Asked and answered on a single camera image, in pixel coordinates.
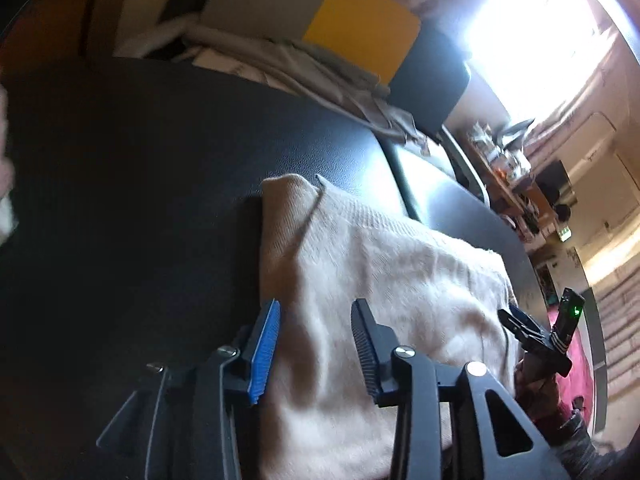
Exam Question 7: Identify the pale cloth pile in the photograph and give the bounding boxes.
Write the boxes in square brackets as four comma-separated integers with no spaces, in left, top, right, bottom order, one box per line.
[0,85,22,246]

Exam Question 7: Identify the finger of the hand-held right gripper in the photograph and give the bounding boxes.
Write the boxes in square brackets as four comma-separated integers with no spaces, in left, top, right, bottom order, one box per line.
[509,305,548,336]
[497,310,538,348]

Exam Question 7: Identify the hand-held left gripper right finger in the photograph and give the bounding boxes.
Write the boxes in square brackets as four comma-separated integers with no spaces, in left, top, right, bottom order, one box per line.
[350,298,571,480]

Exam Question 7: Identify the wooden desk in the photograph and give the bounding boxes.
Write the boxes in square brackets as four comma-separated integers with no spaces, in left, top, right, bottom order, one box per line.
[467,130,556,241]

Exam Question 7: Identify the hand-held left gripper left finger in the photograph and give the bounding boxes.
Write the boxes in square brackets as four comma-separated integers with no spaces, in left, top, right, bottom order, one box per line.
[95,299,282,480]

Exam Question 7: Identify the black monitor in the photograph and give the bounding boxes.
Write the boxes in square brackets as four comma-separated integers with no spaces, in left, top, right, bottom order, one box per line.
[535,160,571,201]

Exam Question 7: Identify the person's right forearm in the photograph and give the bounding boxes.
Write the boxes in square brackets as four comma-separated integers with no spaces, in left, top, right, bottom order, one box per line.
[537,405,623,480]

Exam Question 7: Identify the beige knitted sweater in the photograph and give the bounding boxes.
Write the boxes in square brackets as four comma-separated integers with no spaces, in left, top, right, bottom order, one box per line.
[260,172,522,480]

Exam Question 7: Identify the bright sheer curtain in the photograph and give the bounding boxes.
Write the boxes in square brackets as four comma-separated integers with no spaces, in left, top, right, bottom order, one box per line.
[585,240,640,436]

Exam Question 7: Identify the pink blanket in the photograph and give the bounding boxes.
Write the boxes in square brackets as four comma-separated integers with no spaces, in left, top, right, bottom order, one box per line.
[547,307,598,423]

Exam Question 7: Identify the row of jars and boxes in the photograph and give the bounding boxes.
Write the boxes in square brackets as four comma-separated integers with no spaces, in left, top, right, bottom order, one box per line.
[467,120,533,181]

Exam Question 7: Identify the grey coat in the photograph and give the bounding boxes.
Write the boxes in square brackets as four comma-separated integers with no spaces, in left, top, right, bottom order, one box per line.
[115,15,431,156]

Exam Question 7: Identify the grey yellow blue sofa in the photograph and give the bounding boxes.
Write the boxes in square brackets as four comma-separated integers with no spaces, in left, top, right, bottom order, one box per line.
[197,0,491,221]

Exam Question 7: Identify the cream patterned pillow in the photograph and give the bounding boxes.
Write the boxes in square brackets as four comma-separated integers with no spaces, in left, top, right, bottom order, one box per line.
[192,47,301,91]

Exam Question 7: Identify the person's right hand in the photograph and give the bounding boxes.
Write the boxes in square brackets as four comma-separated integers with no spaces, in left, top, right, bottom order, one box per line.
[515,352,563,423]

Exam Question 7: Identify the brown wooden wardrobe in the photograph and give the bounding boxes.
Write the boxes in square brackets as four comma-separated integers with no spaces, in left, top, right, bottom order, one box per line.
[0,0,131,76]

